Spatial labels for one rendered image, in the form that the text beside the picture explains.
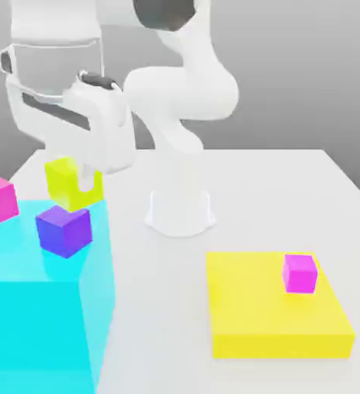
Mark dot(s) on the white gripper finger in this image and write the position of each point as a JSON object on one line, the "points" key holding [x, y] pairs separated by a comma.
{"points": [[87, 177]]}

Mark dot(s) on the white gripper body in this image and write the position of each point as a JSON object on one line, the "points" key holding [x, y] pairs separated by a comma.
{"points": [[109, 132]]}

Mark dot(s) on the small lime yellow cube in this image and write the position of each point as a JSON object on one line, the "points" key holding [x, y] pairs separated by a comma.
{"points": [[61, 184]]}

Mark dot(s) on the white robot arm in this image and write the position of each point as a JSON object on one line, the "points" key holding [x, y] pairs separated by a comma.
{"points": [[195, 92]]}

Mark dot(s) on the small purple cube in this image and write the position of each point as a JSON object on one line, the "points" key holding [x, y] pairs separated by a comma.
{"points": [[63, 231]]}

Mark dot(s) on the small magenta cube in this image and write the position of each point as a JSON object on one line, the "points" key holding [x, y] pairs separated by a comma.
{"points": [[300, 274]]}

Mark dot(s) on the large cyan box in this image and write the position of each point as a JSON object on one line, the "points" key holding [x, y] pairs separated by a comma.
{"points": [[29, 323]]}

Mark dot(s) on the large yellow box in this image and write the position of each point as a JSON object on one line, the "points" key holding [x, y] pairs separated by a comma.
{"points": [[254, 301]]}

